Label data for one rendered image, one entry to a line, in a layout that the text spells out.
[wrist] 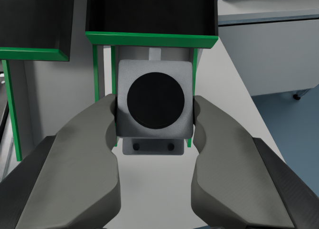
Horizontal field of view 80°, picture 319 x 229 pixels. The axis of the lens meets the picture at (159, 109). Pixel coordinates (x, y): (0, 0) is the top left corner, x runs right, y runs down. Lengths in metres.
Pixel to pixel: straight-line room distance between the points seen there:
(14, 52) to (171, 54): 0.23
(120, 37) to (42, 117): 0.23
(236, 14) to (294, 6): 0.30
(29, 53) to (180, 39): 0.14
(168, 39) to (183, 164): 0.35
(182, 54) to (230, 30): 0.70
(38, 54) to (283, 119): 1.81
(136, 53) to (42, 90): 0.17
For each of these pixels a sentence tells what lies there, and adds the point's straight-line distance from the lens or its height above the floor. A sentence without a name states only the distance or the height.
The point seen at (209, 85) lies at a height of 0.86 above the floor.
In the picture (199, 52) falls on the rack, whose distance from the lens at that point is 0.40.
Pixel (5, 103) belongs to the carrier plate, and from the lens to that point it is 0.53.
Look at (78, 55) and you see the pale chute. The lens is 0.35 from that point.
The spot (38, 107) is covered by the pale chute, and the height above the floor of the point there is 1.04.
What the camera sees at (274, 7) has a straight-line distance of 1.12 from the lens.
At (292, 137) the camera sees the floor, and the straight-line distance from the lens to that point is 1.83.
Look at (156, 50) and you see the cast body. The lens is 0.16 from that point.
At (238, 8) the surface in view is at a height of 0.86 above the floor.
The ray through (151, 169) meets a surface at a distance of 0.48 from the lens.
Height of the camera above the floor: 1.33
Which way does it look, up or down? 58 degrees down
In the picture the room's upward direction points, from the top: 5 degrees clockwise
